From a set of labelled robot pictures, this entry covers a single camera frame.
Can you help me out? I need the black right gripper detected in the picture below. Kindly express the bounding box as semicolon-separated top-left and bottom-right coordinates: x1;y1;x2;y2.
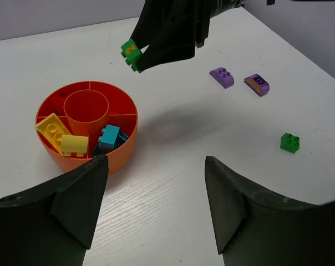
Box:
131;0;245;71

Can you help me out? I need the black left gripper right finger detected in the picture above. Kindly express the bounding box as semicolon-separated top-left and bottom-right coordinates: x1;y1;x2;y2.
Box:
205;156;335;265

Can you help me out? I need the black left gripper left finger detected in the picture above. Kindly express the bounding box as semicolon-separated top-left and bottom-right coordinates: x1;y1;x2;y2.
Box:
0;155;109;265

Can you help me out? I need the green lego brick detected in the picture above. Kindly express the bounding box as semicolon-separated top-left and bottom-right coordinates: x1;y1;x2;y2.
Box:
280;133;300;154
121;39;143;73

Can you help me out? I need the teal arched lego brick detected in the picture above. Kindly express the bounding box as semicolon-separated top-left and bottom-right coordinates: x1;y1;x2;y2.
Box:
93;132;129;157

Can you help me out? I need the long yellow lego brick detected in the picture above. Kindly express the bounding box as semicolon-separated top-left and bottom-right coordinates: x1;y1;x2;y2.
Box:
35;113;71;154

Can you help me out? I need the small teal lego brick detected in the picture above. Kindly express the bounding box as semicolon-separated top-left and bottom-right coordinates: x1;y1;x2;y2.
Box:
98;125;120;153

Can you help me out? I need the purple printed lego brick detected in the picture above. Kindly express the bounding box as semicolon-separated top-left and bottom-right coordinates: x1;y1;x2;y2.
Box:
244;74;270;97

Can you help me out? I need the red rounded lego brick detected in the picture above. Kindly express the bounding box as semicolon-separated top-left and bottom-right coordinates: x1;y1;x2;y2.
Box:
47;92;68;116

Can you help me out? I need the purple lego brick with studs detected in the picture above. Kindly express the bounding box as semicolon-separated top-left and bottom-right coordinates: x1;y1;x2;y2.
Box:
209;67;235;89

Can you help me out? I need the orange round divided container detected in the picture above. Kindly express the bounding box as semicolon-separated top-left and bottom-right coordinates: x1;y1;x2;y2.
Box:
35;81;138;174

